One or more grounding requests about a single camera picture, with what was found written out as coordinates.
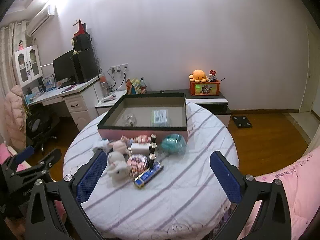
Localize white black low cabinet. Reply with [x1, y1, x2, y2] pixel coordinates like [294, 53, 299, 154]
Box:
[95, 89, 231, 126]

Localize teal round plastic case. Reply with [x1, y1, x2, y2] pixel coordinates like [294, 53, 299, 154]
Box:
[160, 133, 187, 154]

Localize round striped bed quilt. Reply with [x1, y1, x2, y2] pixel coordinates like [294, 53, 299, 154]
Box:
[62, 101, 240, 240]

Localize pink blanket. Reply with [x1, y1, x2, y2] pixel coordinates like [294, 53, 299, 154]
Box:
[237, 144, 320, 240]

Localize snack bags cluster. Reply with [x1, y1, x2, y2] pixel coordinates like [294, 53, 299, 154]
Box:
[126, 77, 147, 95]

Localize white wall power outlet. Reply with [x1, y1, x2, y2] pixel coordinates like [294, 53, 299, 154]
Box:
[110, 63, 129, 72]

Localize white desk with drawers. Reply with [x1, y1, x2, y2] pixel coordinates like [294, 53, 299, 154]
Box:
[29, 76, 103, 130]

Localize white air conditioner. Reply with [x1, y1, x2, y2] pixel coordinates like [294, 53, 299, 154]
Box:
[26, 4, 56, 37]

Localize orange lid water bottle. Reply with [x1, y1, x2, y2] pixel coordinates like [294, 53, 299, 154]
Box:
[99, 76, 110, 97]

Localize blue yellow rectangular box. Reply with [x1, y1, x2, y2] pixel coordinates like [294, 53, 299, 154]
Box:
[134, 161, 163, 188]

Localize white glass door cabinet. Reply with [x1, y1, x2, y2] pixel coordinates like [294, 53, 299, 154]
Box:
[12, 46, 43, 87]

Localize pink padded jacket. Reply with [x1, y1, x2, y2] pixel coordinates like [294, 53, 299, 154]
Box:
[4, 85, 27, 151]

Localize white power adapter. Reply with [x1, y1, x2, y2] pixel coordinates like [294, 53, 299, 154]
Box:
[130, 142, 150, 155]

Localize small pink brick figure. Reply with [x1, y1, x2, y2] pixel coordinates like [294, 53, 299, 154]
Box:
[120, 135, 151, 147]

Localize orange octopus plush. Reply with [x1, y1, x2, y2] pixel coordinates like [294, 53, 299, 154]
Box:
[189, 69, 209, 83]

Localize black computer tower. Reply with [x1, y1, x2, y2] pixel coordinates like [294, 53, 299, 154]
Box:
[72, 49, 99, 83]

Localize black hair clip strip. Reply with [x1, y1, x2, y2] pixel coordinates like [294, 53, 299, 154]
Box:
[148, 134, 157, 169]

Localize clear packet with label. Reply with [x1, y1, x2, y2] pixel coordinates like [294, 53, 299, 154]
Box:
[151, 109, 170, 127]

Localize white bunny plush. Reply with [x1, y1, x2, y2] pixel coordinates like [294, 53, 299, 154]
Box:
[106, 161, 131, 181]

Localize black computer monitor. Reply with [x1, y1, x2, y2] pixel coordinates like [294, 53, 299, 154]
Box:
[53, 50, 76, 88]

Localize red cartoon storage box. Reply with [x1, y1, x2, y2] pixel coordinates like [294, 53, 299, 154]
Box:
[189, 81, 220, 96]

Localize black bathroom scale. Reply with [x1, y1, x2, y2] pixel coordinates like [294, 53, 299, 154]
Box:
[232, 115, 252, 128]

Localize pink black storage box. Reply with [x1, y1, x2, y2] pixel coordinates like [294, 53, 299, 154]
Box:
[98, 94, 188, 141]

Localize black speaker box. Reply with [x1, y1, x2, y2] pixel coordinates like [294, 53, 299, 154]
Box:
[72, 33, 92, 51]

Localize round pink brick figure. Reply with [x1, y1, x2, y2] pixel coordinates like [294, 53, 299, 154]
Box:
[127, 154, 149, 178]

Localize white round plush ball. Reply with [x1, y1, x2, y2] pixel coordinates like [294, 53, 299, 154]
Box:
[108, 151, 125, 165]

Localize black office chair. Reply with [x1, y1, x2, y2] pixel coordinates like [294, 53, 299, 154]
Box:
[26, 104, 60, 155]

